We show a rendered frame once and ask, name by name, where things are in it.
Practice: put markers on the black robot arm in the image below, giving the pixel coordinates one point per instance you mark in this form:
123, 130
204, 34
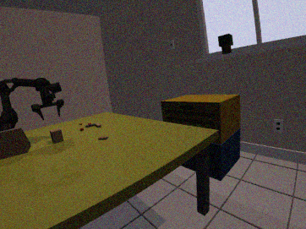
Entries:
9, 116

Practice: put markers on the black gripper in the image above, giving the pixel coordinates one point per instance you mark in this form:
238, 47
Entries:
36, 107

